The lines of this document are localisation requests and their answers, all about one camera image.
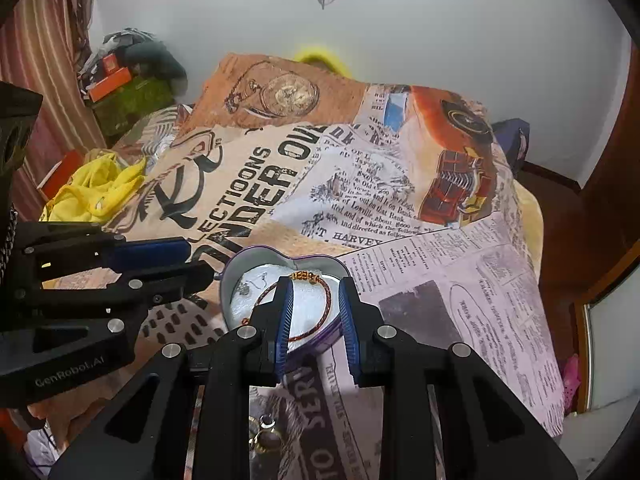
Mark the newspaper printed blanket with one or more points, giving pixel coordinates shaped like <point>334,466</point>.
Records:
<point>380,200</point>

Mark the small silver earring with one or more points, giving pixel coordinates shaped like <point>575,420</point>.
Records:
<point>242,288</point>

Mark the gold and red bangle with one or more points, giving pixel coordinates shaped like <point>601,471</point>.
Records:
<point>324,305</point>

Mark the gold earrings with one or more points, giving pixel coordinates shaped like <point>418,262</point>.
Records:
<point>267,437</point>

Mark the pink cloth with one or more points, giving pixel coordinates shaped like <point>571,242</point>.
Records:
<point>571,382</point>

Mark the yellow fleece blanket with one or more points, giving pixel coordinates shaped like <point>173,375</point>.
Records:
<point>531,225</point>

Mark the green cloth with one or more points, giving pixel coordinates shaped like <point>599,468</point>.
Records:
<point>132,100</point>

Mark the brown wooden door frame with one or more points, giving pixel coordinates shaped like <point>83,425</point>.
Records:
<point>590,240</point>

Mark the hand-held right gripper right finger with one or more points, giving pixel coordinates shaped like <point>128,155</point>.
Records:
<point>347,320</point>

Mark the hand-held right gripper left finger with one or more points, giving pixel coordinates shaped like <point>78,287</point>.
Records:
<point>283,320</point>

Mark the orange cardboard box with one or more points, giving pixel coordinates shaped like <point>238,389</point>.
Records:
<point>62,172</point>

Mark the yellow fluffy cushion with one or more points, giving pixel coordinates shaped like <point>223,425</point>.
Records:
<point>320,56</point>

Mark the striped brown curtain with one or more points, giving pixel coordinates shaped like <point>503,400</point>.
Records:
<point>45,35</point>

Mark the grey patterned cloth pile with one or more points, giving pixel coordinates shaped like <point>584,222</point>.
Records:
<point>150,55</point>

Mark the yellow cloth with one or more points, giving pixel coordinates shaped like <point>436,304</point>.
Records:
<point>95,190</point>

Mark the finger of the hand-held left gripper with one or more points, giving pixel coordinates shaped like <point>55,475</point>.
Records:
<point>150,252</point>
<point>165,285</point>

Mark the heart-shaped metal tin box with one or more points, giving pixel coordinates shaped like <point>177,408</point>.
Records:
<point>310,305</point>

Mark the navy blue pillow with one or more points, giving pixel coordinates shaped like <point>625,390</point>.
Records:
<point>510,142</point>

